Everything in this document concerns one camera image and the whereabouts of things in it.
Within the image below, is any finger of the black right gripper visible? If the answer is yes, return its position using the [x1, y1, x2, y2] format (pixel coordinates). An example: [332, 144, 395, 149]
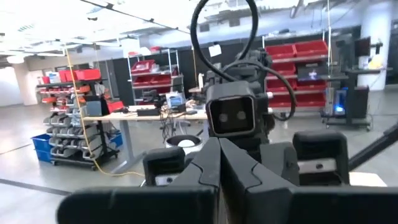
[185, 148, 208, 177]
[253, 142, 300, 187]

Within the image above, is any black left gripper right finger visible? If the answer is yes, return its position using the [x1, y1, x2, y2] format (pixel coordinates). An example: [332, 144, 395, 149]
[220, 138, 295, 224]

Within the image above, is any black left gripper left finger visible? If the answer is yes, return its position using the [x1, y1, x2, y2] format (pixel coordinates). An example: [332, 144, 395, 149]
[172, 138, 223, 224]

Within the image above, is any black equipment cart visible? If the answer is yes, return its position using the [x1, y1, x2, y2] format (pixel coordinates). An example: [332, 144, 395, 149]
[320, 68, 382, 130]

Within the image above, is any blue plastic storage bin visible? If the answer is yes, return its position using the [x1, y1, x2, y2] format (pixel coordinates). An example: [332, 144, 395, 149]
[108, 132, 124, 149]
[30, 133, 53, 163]

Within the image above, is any wooden workbench desk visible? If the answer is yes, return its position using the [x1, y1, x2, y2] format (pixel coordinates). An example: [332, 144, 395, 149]
[82, 105, 209, 175]

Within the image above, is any red box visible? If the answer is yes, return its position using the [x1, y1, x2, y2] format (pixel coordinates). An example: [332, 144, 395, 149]
[106, 100, 125, 113]

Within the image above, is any yellow bag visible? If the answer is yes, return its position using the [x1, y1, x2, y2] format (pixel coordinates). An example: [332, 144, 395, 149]
[368, 54, 386, 70]

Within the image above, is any white paper tag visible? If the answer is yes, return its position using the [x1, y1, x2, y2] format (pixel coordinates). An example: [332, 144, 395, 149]
[208, 43, 223, 58]

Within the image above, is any black computer monitor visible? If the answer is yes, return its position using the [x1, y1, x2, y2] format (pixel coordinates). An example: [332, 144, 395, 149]
[354, 36, 373, 58]

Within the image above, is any rolling rack of grey bins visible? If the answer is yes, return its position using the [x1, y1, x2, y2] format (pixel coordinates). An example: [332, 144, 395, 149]
[35, 68, 124, 171]

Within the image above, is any red plastic bin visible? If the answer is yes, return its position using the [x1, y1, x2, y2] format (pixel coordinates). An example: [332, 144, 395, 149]
[74, 68, 102, 82]

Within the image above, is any white cylindrical camera stand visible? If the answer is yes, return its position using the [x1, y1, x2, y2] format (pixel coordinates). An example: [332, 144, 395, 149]
[164, 134, 205, 156]

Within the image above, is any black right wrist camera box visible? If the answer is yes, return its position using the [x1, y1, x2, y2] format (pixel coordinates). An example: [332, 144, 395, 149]
[205, 81, 257, 138]

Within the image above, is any wire shelf with red bins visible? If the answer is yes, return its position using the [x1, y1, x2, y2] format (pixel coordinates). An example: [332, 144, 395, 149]
[127, 48, 185, 105]

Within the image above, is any yellow extension cable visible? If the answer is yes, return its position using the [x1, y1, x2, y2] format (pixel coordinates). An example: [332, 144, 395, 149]
[63, 48, 146, 177]

